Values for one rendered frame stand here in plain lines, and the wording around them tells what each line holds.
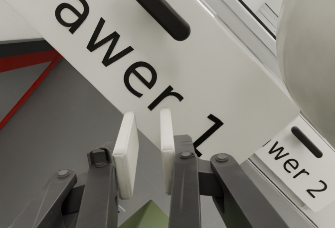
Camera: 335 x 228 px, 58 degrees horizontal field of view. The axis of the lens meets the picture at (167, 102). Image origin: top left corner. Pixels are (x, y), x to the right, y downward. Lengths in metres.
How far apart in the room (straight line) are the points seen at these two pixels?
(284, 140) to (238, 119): 0.37
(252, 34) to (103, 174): 0.47
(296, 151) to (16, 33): 0.51
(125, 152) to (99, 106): 0.47
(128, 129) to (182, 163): 0.05
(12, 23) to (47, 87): 0.28
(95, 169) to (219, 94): 0.13
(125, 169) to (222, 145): 0.11
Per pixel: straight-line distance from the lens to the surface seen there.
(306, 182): 0.67
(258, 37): 0.59
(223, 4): 0.59
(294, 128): 0.58
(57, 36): 0.27
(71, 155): 0.70
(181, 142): 0.19
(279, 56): 0.17
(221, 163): 0.16
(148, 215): 0.22
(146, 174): 0.67
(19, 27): 0.42
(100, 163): 0.17
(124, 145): 0.18
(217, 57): 0.25
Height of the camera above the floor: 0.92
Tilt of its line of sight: 15 degrees down
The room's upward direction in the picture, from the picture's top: 46 degrees clockwise
